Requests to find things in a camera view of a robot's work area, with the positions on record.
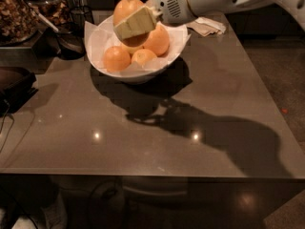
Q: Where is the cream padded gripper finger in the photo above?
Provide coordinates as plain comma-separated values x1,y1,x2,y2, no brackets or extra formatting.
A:
113,5,159,41

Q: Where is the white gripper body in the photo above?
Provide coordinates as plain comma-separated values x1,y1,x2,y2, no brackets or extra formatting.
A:
152,0,195,25

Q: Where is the orange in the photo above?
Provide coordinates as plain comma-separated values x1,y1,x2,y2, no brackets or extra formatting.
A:
103,46,131,72
132,49,157,66
143,24,170,56
113,0,149,47

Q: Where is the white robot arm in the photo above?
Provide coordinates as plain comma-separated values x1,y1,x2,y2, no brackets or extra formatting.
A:
113,0,305,41

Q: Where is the white bowl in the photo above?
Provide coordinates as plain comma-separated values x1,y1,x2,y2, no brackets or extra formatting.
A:
85,14,189,85

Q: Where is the crumpled paper napkin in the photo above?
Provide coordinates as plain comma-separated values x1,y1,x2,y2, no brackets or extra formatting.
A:
187,17,227,36

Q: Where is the black scoop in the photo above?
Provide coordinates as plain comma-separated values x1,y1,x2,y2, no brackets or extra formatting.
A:
30,7,86,60

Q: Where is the large glass snack jar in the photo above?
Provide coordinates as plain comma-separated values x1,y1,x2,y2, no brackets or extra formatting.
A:
0,0,37,46

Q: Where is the dark device at left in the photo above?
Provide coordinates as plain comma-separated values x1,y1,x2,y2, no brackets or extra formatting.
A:
0,67,37,115

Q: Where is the black wire mesh cup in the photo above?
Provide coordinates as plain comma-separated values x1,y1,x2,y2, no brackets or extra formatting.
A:
71,6,93,33

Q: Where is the black cable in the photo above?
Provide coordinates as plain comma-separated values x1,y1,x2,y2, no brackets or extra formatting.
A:
0,98,15,153

